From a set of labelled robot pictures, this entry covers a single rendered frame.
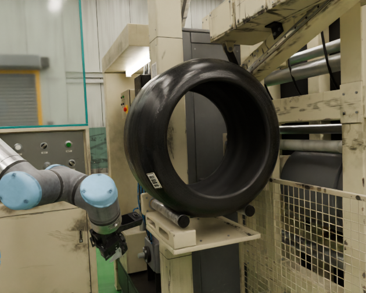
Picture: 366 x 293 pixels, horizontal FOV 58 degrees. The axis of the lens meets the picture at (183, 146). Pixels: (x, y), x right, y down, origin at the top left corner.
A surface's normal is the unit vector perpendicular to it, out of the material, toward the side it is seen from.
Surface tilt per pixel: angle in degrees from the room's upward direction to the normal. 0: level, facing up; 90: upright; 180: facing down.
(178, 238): 90
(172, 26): 90
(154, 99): 67
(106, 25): 90
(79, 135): 90
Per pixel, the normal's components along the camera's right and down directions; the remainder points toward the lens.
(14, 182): -0.23, 0.03
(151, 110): -0.39, -0.22
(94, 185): 0.10, -0.71
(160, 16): 0.38, 0.04
